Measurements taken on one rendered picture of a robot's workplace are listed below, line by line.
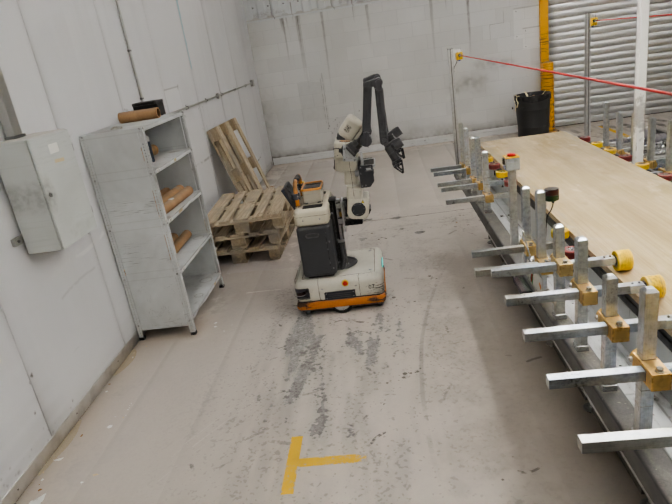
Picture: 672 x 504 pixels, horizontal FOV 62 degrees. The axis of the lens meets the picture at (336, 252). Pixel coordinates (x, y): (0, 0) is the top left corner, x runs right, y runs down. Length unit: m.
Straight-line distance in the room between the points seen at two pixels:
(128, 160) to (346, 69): 6.49
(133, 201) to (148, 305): 0.79
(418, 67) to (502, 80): 1.43
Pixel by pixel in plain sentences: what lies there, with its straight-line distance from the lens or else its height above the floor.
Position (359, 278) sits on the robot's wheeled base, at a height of 0.26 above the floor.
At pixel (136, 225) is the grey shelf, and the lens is 4.20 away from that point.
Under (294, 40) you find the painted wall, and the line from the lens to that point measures 10.12.
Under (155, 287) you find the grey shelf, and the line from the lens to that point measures 4.33.
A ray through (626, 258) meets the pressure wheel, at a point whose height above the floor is 0.96.
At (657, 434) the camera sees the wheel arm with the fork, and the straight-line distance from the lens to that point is 1.50.
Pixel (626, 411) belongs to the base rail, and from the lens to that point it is 2.00.
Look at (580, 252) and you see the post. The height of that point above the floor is 1.09.
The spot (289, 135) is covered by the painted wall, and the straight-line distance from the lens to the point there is 10.27.
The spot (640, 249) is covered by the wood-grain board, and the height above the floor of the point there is 0.90.
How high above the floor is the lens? 1.87
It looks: 20 degrees down
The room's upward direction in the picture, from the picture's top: 9 degrees counter-clockwise
